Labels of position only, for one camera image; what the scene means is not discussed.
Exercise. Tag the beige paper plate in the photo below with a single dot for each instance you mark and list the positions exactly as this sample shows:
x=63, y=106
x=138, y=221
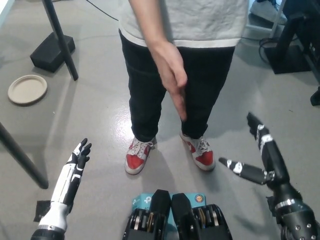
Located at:
x=27, y=89

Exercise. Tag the person's left red white sneaker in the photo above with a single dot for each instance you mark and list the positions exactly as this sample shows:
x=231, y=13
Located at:
x=202, y=155

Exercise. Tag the black monitor stand base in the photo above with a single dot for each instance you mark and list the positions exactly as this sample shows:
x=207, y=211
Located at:
x=287, y=60

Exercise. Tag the black slanted stand pole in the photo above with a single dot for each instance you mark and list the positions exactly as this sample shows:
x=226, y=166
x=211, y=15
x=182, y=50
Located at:
x=61, y=40

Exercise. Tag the person's right red white sneaker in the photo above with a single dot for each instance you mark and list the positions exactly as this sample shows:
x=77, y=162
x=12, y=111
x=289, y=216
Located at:
x=137, y=157

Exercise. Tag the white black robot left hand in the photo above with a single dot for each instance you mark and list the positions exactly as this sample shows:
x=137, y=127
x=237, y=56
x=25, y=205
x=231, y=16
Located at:
x=60, y=190

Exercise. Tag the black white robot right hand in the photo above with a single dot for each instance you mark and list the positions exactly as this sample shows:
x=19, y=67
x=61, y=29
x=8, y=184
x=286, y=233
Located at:
x=273, y=160

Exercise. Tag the black foam block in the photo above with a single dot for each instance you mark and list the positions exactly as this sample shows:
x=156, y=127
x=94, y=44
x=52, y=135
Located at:
x=48, y=55

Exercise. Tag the black table leg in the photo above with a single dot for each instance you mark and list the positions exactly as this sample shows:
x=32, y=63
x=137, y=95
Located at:
x=20, y=155

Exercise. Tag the teal cardboard router box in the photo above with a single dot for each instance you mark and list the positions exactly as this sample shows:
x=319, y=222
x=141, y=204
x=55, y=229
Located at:
x=142, y=200

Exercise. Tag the person's red white sneaker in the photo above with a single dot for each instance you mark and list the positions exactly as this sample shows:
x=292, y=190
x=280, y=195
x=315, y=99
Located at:
x=137, y=157
x=202, y=155

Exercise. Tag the white metal table frame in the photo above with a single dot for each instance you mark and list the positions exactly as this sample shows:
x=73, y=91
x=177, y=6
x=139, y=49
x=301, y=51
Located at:
x=276, y=22

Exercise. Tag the black trousers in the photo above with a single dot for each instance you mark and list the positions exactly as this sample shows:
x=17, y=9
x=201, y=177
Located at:
x=212, y=75

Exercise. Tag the grey t-shirt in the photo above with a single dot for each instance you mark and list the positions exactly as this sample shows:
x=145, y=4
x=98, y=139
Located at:
x=200, y=20

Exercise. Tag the person's bare right hand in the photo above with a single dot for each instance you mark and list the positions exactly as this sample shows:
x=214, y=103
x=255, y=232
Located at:
x=170, y=67

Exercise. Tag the black furniture foot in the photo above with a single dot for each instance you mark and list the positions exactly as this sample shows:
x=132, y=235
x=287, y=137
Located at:
x=316, y=97

